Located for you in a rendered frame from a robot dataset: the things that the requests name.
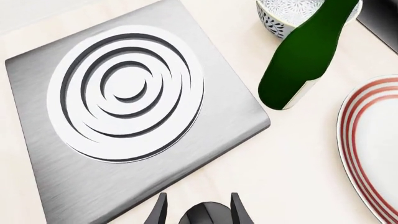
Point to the patterned white bowl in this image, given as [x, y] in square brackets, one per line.
[276, 16]

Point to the black microwave oven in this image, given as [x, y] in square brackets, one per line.
[381, 16]

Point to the flat stove plate with rings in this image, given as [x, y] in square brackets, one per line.
[124, 112]

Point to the white plate with red rings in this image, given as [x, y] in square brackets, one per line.
[373, 149]

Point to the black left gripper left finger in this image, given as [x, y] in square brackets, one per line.
[160, 213]

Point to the green glass bottle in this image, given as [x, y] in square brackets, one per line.
[298, 63]

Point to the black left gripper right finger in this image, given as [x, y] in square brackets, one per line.
[240, 213]

